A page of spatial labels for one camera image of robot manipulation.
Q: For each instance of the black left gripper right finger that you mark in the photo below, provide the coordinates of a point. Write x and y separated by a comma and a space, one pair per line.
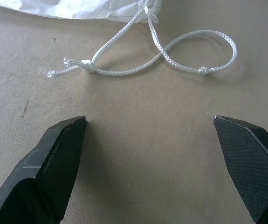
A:
248, 163

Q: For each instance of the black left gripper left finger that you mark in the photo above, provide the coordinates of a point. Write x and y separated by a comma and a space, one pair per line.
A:
43, 168

